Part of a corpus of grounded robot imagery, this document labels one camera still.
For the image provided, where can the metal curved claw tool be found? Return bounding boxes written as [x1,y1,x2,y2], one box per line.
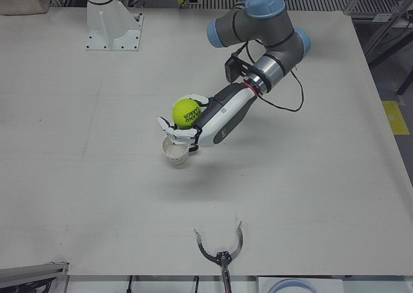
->
[193,221,243,293]

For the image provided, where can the black looping cable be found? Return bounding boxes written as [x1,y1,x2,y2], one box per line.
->
[256,67,305,112]

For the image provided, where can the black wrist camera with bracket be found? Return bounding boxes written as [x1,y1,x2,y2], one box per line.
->
[225,53,256,83]

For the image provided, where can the aluminium profile bar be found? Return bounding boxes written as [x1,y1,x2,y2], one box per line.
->
[0,261,70,279]

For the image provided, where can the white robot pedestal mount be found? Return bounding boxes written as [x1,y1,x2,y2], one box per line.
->
[79,0,145,52]

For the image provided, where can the yellow-green tennis ball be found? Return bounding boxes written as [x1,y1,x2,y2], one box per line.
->
[171,96,203,128]

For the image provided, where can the aluminium frame profile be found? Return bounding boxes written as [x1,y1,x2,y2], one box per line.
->
[343,0,413,96]

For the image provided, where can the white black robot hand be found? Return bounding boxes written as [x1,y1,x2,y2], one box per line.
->
[156,81,259,154]

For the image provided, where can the blue white ring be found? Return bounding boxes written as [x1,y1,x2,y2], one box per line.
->
[267,279,320,293]

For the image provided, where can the white dotted paper cup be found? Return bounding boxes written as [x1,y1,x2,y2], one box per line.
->
[161,135,190,167]

